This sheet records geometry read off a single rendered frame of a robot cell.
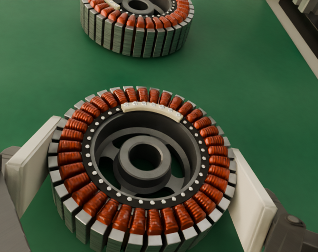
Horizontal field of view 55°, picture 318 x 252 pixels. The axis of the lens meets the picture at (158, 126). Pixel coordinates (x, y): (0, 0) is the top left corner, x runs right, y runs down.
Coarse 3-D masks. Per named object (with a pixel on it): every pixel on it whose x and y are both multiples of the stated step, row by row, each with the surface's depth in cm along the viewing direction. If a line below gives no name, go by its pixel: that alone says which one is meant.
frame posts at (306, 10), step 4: (296, 0) 39; (300, 0) 39; (304, 0) 37; (308, 0) 37; (312, 0) 37; (316, 0) 37; (296, 4) 39; (300, 4) 38; (304, 4) 37; (308, 4) 37; (312, 4) 37; (316, 4) 38; (300, 8) 38; (304, 8) 37; (308, 8) 37; (312, 8) 38; (316, 8) 38; (304, 12) 38; (308, 12) 38; (316, 12) 38
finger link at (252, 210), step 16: (240, 160) 19; (240, 176) 18; (256, 176) 17; (240, 192) 17; (256, 192) 15; (240, 208) 17; (256, 208) 15; (272, 208) 14; (240, 224) 16; (256, 224) 14; (240, 240) 16; (256, 240) 15
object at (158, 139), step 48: (96, 96) 20; (144, 96) 20; (96, 144) 19; (144, 144) 19; (192, 144) 19; (96, 192) 16; (144, 192) 18; (192, 192) 17; (96, 240) 15; (144, 240) 16; (192, 240) 16
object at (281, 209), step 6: (270, 192) 17; (276, 198) 17; (276, 204) 16; (282, 210) 15; (276, 216) 15; (270, 228) 14; (270, 234) 14; (306, 234) 14; (312, 234) 14; (306, 240) 13; (312, 240) 14; (306, 246) 13; (312, 246) 13
